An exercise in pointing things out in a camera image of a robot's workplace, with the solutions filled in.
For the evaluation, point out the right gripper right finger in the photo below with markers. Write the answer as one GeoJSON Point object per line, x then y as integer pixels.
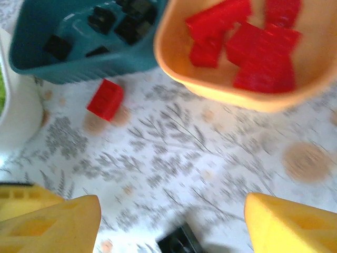
{"type": "Point", "coordinates": [295, 229]}

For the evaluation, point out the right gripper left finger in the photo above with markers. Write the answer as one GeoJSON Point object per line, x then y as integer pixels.
{"type": "Point", "coordinates": [52, 229]}

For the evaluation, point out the green lego brick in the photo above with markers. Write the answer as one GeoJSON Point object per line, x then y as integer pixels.
{"type": "Point", "coordinates": [1, 89]}

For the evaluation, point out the black lego brick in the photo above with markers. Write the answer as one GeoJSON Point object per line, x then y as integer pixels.
{"type": "Point", "coordinates": [58, 47]}
{"type": "Point", "coordinates": [179, 241]}
{"type": "Point", "coordinates": [101, 19]}
{"type": "Point", "coordinates": [97, 51]}
{"type": "Point", "coordinates": [129, 30]}
{"type": "Point", "coordinates": [139, 8]}

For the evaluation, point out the long red lego brick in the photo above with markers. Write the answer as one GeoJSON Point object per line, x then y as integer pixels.
{"type": "Point", "coordinates": [218, 18]}

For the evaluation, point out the white plastic container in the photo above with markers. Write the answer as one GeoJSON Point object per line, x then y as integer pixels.
{"type": "Point", "coordinates": [18, 118]}

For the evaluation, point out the floral patterned tablecloth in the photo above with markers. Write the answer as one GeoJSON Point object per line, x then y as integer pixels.
{"type": "Point", "coordinates": [171, 147]}

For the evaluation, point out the teal plastic container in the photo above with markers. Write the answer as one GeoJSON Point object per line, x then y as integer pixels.
{"type": "Point", "coordinates": [79, 71]}

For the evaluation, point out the orange plastic container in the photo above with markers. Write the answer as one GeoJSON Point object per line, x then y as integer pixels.
{"type": "Point", "coordinates": [173, 39]}

